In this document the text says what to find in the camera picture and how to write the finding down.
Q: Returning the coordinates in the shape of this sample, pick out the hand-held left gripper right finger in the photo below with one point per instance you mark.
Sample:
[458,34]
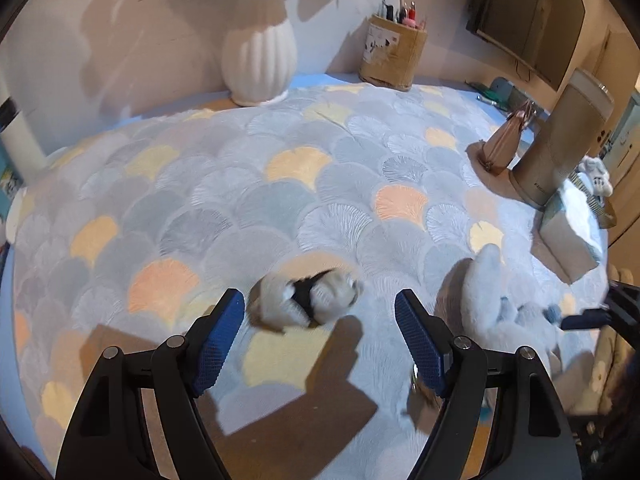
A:
[420,345]

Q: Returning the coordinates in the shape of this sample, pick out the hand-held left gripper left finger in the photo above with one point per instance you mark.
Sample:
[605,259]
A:
[217,340]

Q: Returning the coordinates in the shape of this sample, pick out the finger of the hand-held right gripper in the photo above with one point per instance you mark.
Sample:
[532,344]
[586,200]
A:
[585,319]

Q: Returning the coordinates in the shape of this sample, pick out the grey plush toy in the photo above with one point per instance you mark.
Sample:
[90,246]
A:
[492,300]

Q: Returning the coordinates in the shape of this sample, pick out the white fluffy black banded scrunchie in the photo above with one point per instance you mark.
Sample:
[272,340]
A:
[330,295]

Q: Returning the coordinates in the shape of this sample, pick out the small white plush toy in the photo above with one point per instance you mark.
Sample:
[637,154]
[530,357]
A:
[597,175]

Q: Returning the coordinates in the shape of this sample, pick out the cream chair cushion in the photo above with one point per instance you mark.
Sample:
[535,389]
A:
[605,375]

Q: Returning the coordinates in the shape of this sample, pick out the white blue tissue pack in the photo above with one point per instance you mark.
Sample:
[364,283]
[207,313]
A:
[565,240]

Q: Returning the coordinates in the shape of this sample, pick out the scallop patterned table mat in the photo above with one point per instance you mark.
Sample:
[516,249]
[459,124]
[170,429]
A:
[200,185]

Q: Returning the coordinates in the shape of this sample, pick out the beige thermos bottle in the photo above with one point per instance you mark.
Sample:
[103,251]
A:
[555,145]

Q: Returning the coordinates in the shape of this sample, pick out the small brown handbag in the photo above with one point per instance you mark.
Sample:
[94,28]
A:
[502,145]

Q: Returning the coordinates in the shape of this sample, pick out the dark green bag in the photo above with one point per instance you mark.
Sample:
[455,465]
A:
[500,92]

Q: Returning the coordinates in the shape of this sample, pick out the white ribbed vase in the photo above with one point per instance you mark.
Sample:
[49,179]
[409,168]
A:
[257,55]

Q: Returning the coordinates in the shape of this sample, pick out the tan pen holder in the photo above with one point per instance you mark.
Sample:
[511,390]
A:
[395,55]

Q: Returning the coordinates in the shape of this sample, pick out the bunch of pens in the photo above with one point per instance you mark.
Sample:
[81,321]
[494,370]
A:
[402,12]

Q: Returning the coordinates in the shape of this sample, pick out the black wall television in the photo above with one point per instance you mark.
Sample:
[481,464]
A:
[530,20]

